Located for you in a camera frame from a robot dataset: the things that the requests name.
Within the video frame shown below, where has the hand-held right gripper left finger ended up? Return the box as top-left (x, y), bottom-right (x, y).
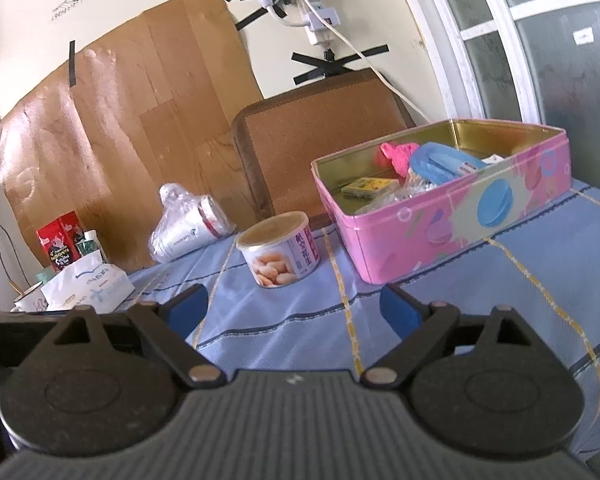
top-left (35, 284), bottom-right (222, 388)

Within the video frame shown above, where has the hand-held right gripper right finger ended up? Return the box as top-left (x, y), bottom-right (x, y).
top-left (362, 284), bottom-right (546, 388)

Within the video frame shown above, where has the pink tin box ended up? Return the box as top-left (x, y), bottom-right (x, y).
top-left (311, 118), bottom-right (573, 285)

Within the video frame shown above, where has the white soft tissue pack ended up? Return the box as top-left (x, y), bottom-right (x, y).
top-left (40, 252), bottom-right (136, 312)

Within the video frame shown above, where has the white mug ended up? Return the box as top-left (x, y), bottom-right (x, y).
top-left (12, 282), bottom-right (48, 313)

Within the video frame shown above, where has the bagged stack of cups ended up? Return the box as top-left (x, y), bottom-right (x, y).
top-left (149, 182), bottom-right (237, 264)

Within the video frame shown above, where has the red carton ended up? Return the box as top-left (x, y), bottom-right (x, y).
top-left (36, 211), bottom-right (83, 273)

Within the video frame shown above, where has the blue striped cloth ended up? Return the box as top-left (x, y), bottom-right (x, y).
top-left (125, 177), bottom-right (600, 461)

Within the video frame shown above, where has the round printed food can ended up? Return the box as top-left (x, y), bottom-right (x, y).
top-left (236, 211), bottom-right (322, 289)

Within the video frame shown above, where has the clear plastic bag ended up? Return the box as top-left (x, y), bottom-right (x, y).
top-left (355, 172), bottom-right (438, 216)

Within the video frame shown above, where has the small green white bottle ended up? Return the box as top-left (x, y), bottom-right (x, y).
top-left (77, 230), bottom-right (103, 261)

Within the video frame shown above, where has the green patterned packet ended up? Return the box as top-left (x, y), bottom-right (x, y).
top-left (341, 176), bottom-right (397, 198)

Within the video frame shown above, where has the blue plastic item in box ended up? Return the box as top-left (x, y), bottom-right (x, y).
top-left (411, 142), bottom-right (486, 183)

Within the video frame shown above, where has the pink crumpled cloth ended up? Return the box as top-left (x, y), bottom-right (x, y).
top-left (379, 141), bottom-right (421, 178)

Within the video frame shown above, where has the brown mesh chair back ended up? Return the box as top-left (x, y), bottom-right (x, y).
top-left (230, 69), bottom-right (416, 231)

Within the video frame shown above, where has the brown cardboard sheet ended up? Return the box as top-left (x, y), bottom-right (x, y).
top-left (0, 0), bottom-right (266, 281)

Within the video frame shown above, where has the black tape cross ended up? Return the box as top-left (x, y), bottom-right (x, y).
top-left (291, 45), bottom-right (391, 86)

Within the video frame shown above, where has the white power strip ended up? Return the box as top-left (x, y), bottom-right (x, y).
top-left (299, 0), bottom-right (338, 47)

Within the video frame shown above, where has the white cable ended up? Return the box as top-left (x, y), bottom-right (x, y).
top-left (307, 0), bottom-right (433, 123)

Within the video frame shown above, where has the white window frame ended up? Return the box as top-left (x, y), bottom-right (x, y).
top-left (415, 0), bottom-right (600, 181)

